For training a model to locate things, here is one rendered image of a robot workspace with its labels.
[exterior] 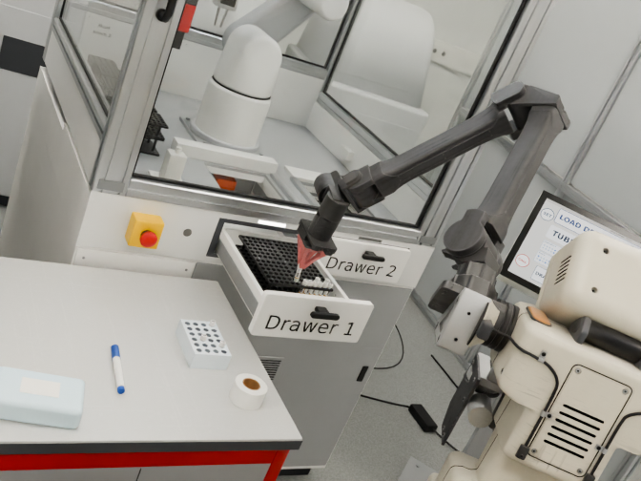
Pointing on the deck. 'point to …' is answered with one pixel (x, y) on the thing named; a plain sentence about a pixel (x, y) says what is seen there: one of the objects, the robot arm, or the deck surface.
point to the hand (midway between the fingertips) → (301, 263)
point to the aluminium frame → (126, 106)
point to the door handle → (166, 11)
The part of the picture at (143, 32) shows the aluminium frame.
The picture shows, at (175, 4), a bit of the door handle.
